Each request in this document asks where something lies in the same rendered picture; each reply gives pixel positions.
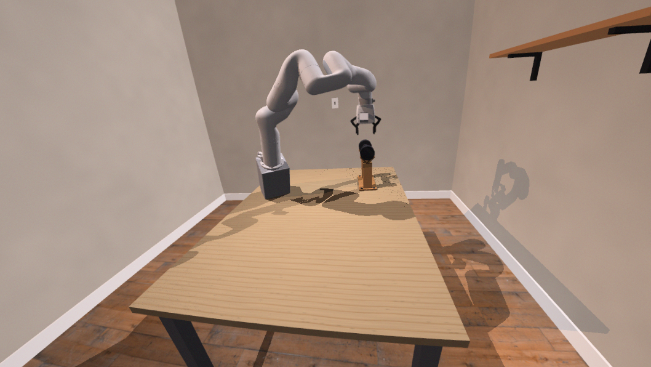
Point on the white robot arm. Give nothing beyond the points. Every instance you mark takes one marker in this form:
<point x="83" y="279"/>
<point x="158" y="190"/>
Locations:
<point x="302" y="64"/>

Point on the dark grey dumbbell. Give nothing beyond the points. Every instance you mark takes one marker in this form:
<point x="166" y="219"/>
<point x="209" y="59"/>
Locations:
<point x="366" y="151"/>

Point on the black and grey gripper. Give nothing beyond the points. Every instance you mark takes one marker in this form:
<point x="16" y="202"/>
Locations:
<point x="362" y="109"/>

